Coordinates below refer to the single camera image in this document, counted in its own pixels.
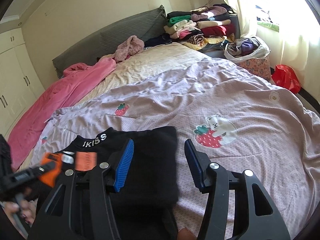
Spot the lilac strawberry print quilt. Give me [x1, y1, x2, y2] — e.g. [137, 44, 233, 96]
[30, 59, 319, 237]

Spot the dusty pink fuzzy garment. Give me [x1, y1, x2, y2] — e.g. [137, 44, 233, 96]
[114, 35, 144, 63]

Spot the black sweater with orange cuffs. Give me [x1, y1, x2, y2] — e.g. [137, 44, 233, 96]
[37, 126, 181, 240]

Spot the pink fleece blanket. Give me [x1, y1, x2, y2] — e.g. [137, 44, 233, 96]
[8, 57, 116, 171]

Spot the pile of folded clothes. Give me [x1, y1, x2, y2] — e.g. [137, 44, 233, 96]
[164, 3, 240, 52]

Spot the person's left hand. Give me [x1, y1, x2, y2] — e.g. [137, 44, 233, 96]
[3, 199, 36, 228]

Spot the person's right hand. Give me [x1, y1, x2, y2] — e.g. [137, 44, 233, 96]
[177, 228, 197, 240]

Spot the white wardrobe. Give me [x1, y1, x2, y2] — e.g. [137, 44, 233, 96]
[0, 28, 44, 137]

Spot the floral storage box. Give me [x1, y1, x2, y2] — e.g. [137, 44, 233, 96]
[236, 56, 271, 80]

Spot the dark navy garment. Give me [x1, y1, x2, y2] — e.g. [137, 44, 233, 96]
[144, 33, 172, 48]

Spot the red plastic bag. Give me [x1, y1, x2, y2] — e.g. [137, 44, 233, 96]
[271, 64, 302, 94]

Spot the white bag of clothes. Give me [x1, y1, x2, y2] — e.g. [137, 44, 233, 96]
[223, 36, 270, 63]

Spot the grey quilted headboard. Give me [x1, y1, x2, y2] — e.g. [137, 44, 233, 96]
[52, 5, 167, 78]

